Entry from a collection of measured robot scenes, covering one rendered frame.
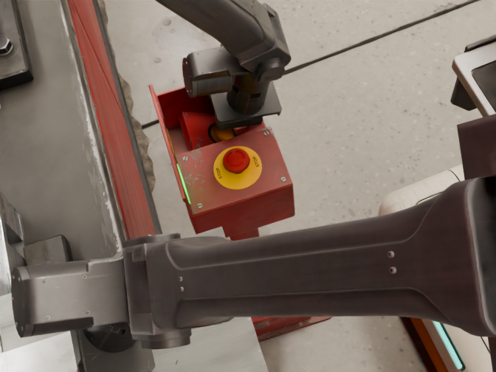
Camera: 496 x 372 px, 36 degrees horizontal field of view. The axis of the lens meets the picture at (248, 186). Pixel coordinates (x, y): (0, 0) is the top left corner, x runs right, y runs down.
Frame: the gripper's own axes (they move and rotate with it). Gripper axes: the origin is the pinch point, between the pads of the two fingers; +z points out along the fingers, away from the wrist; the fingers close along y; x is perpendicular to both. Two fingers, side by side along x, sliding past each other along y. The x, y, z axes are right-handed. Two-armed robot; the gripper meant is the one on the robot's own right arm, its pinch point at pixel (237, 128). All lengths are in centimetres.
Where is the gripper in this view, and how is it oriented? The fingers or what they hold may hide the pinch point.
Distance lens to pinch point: 125.6
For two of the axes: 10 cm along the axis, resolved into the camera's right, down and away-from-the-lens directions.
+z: -1.5, 4.4, 8.8
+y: -9.5, 1.8, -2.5
